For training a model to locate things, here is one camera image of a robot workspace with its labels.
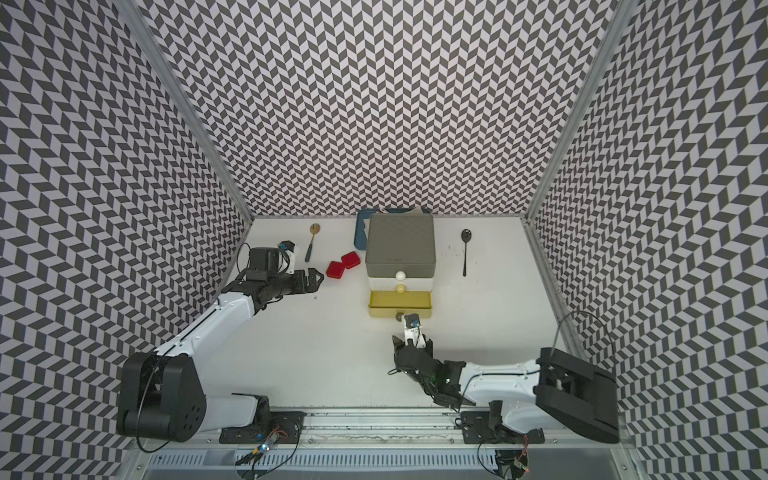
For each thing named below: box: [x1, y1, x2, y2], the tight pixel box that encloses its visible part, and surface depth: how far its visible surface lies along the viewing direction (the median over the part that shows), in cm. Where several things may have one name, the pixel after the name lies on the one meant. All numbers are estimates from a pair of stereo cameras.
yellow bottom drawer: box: [368, 284, 433, 318], surface depth 93 cm
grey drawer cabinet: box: [365, 206, 436, 278], surface depth 84 cm
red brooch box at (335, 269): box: [326, 261, 345, 279], surface depth 105 cm
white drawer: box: [369, 271, 434, 291], surface depth 91 cm
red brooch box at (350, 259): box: [341, 251, 361, 269], surface depth 107 cm
